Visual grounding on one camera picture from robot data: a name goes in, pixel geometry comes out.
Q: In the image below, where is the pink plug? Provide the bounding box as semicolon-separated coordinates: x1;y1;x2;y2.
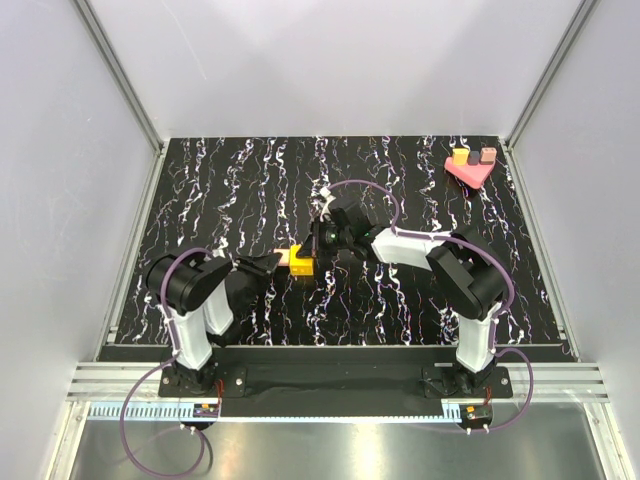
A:
273;249;290;267

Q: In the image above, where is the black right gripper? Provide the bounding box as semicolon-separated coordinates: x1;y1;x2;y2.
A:
299;218;353;261

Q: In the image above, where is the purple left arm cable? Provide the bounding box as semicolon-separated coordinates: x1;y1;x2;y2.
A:
117;248;218;475

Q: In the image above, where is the yellow socket block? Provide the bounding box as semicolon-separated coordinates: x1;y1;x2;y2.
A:
289;244;314;277

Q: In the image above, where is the orange plug on base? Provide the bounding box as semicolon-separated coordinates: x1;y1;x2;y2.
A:
452;148;470;166

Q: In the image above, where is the pink triangular socket base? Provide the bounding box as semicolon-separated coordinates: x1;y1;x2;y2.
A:
444;157;495;190

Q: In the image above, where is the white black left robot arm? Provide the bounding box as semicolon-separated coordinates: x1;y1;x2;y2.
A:
143;247;283;396

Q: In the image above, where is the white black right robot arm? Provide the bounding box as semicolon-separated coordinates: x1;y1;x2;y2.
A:
291;198;513;397

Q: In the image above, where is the beige plug on base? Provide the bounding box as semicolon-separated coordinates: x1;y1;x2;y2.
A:
480;147;497;165

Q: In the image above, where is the grey plug on base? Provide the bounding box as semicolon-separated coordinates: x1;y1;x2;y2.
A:
468;151;480;165

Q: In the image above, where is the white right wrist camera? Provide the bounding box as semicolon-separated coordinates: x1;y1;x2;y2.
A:
320;187;336;215

